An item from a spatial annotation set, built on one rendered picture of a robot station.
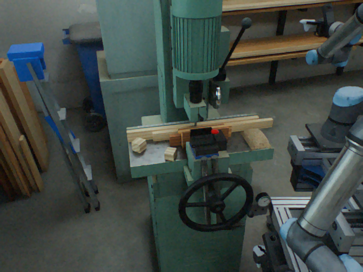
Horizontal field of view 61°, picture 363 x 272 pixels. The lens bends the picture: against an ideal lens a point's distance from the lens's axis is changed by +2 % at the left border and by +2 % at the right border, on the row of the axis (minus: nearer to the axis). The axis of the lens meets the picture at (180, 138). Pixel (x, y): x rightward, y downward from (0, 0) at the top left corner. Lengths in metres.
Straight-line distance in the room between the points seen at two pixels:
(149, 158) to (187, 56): 0.43
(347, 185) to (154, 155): 0.71
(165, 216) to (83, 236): 0.91
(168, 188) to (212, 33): 0.64
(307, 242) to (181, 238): 0.76
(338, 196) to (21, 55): 1.55
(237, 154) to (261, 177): 1.31
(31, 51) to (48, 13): 1.66
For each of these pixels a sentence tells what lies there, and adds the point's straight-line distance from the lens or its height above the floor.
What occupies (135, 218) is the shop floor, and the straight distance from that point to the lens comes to 2.24.
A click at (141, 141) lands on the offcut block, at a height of 0.94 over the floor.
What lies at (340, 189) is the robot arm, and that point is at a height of 1.11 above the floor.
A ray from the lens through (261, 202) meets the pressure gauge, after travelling 1.42.
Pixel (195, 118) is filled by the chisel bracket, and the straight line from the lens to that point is 1.26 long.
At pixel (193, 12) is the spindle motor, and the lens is 1.08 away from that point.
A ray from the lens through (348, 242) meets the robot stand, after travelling 1.28.
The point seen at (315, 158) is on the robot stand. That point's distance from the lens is 1.65.
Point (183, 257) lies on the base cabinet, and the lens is 1.67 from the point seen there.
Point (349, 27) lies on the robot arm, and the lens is 1.55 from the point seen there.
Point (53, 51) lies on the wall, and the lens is 3.54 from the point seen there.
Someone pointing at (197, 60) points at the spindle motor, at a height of 1.27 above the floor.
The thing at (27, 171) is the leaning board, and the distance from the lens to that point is 2.55.
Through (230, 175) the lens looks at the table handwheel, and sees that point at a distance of 1.08.
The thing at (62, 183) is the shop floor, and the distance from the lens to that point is 2.66.
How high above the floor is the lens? 1.64
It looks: 34 degrees down
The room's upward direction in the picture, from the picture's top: 1 degrees counter-clockwise
